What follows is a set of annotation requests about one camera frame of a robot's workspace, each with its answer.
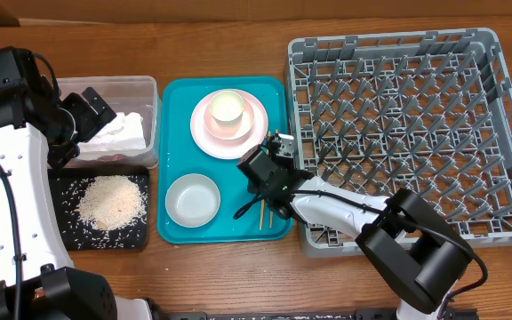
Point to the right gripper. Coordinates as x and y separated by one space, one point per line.
257 184

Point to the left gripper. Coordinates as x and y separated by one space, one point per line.
61 156

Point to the wooden chopstick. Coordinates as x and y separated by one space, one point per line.
262 214
271 214

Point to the white napkin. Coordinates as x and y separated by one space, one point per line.
125 132

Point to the white paper cup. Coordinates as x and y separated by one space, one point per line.
226 107

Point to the rice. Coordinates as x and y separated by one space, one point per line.
111 202

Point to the grey bowl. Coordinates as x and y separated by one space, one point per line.
192 201

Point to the red snack wrapper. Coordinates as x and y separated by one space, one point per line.
112 158

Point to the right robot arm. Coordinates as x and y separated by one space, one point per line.
417 253

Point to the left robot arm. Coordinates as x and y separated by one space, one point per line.
38 280

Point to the grey dishwasher rack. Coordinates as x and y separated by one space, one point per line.
430 111

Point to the clear plastic bin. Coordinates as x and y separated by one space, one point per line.
123 94

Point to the pink small plate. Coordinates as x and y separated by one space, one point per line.
230 132

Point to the pink large plate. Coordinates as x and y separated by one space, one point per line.
228 149

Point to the black plastic tray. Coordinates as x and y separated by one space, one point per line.
65 200

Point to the cardboard backdrop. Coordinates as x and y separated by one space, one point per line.
22 12

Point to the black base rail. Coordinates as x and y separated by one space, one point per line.
358 314

